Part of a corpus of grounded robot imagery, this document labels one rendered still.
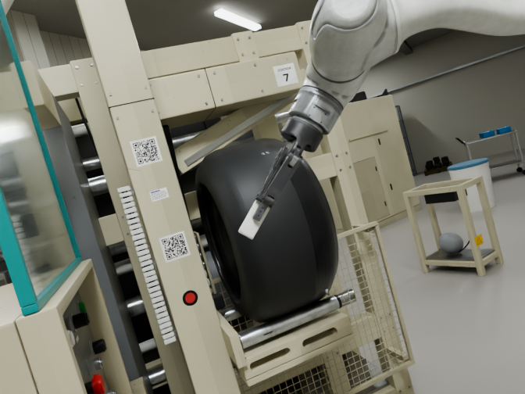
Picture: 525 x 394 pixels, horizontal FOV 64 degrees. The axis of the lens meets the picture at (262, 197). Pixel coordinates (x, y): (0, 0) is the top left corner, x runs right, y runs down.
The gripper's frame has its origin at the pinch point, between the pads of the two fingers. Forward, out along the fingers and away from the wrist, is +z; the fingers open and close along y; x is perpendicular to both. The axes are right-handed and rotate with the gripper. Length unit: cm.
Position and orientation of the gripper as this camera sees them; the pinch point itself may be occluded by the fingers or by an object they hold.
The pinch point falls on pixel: (254, 219)
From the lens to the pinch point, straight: 78.1
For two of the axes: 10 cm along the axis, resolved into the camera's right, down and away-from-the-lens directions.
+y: 1.6, 0.4, -9.9
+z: -4.9, 8.7, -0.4
